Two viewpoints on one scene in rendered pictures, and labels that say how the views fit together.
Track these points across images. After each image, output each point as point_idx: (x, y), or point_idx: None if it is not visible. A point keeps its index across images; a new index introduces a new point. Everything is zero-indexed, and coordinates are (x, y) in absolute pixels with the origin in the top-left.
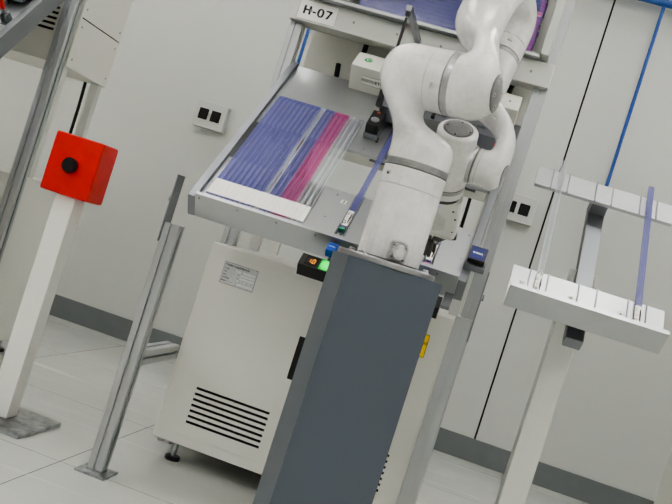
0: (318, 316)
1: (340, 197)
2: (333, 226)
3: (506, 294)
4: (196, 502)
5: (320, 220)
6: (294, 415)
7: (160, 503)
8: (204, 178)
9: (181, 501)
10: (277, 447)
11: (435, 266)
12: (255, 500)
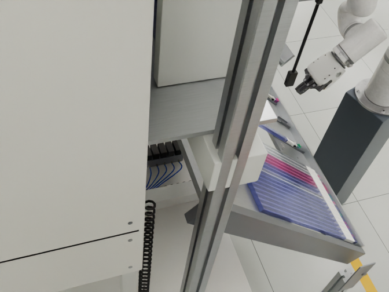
0: (380, 137)
1: (282, 147)
2: (297, 152)
3: (287, 61)
4: (252, 285)
5: (301, 160)
6: (374, 156)
7: (279, 291)
8: (353, 247)
9: (262, 289)
10: (356, 174)
11: (276, 95)
12: (338, 195)
